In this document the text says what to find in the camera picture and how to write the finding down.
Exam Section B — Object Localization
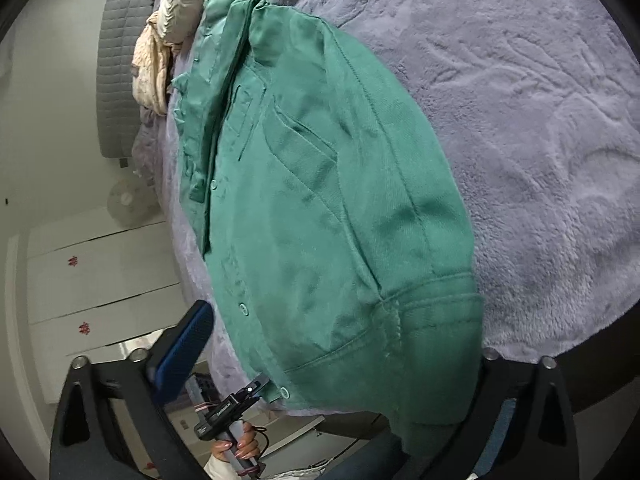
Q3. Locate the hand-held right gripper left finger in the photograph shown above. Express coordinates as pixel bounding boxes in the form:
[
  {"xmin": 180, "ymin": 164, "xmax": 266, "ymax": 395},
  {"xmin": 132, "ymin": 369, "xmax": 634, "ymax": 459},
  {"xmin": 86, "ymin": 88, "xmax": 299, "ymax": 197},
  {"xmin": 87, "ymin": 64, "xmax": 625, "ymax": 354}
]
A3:
[{"xmin": 50, "ymin": 300, "xmax": 216, "ymax": 480}]

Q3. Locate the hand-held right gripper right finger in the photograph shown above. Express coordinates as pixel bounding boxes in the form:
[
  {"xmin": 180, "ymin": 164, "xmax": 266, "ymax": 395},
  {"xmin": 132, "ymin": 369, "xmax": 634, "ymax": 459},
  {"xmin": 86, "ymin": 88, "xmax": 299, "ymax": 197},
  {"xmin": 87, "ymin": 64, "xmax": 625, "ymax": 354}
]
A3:
[{"xmin": 437, "ymin": 347, "xmax": 581, "ymax": 480}]

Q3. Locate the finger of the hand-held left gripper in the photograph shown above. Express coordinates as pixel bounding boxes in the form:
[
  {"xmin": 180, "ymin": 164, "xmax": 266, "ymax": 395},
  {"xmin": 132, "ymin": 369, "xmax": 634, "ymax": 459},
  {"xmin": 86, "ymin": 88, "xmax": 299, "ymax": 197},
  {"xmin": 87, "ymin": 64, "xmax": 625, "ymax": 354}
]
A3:
[{"xmin": 239, "ymin": 372, "xmax": 273, "ymax": 411}]

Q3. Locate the green work jacket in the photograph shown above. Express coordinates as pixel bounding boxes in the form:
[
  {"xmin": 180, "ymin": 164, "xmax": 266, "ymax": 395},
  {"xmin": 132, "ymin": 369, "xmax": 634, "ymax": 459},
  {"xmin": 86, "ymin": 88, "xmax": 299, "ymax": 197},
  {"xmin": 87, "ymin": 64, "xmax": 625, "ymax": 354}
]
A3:
[{"xmin": 172, "ymin": 0, "xmax": 485, "ymax": 458}]

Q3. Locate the person's left forearm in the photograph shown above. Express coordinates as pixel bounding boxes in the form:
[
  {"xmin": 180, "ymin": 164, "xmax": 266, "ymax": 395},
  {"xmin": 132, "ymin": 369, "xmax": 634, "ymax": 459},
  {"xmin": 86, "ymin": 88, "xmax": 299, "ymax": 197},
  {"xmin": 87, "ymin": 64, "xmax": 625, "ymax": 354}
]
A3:
[{"xmin": 202, "ymin": 452, "xmax": 243, "ymax": 480}]

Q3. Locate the person's left hand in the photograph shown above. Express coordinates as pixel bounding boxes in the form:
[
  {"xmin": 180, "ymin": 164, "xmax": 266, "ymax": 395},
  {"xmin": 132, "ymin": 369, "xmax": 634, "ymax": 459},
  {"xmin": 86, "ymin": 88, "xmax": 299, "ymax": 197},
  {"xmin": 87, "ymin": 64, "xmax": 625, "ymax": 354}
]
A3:
[{"xmin": 211, "ymin": 420, "xmax": 263, "ymax": 466}]

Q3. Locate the white wardrobe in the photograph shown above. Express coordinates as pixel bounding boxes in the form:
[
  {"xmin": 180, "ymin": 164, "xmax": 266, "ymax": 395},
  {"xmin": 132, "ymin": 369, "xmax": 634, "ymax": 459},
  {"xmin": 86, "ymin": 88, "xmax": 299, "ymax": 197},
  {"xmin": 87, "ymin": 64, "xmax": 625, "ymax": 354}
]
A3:
[{"xmin": 27, "ymin": 210, "xmax": 191, "ymax": 406}]

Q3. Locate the white standing fan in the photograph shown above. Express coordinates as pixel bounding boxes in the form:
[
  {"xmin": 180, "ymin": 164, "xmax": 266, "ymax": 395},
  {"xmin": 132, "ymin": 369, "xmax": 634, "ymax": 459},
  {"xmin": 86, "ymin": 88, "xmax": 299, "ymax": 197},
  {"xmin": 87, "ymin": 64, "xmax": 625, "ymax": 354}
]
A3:
[{"xmin": 107, "ymin": 180, "xmax": 151, "ymax": 226}]

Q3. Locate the grey cloth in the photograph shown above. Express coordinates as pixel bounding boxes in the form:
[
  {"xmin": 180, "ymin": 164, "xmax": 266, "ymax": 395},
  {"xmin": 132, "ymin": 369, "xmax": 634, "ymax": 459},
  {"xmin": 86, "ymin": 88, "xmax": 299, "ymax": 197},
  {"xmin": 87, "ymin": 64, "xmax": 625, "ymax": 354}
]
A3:
[{"xmin": 131, "ymin": 107, "xmax": 168, "ymax": 186}]

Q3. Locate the purple embossed blanket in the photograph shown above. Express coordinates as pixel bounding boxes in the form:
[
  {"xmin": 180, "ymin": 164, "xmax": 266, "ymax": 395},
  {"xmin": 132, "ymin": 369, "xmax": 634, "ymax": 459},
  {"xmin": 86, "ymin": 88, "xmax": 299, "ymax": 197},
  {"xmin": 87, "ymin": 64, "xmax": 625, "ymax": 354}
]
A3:
[{"xmin": 162, "ymin": 0, "xmax": 640, "ymax": 416}]

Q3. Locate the beige quilt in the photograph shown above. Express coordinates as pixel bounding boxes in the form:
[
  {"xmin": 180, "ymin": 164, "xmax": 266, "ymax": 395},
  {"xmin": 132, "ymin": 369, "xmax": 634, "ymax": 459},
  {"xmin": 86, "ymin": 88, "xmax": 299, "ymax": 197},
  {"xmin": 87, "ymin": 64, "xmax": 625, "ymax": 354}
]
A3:
[{"xmin": 131, "ymin": 10, "xmax": 173, "ymax": 116}]

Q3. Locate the grey padded headboard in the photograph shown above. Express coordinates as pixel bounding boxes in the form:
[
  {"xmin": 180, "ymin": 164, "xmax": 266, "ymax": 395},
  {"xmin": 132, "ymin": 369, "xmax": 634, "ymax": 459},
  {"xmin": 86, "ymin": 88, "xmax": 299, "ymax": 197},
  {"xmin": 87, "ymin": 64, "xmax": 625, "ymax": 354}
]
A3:
[{"xmin": 95, "ymin": 0, "xmax": 171, "ymax": 161}]

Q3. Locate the cream round pleated pillow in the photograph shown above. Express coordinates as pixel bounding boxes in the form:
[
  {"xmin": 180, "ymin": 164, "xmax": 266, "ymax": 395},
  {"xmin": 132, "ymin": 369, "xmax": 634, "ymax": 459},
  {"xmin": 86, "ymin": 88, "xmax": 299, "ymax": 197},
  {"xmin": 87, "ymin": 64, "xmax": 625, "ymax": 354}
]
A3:
[{"xmin": 159, "ymin": 0, "xmax": 223, "ymax": 46}]

